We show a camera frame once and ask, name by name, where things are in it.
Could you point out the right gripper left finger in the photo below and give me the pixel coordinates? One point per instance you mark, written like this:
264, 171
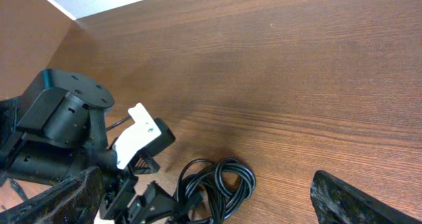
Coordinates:
77, 199

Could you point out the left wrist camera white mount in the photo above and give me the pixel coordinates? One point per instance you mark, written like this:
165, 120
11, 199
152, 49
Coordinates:
147, 135

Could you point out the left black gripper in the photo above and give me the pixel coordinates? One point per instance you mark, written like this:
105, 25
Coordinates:
121, 203

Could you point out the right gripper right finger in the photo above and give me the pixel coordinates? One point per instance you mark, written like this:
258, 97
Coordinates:
336, 201

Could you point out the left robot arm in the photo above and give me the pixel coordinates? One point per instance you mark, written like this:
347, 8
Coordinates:
55, 134

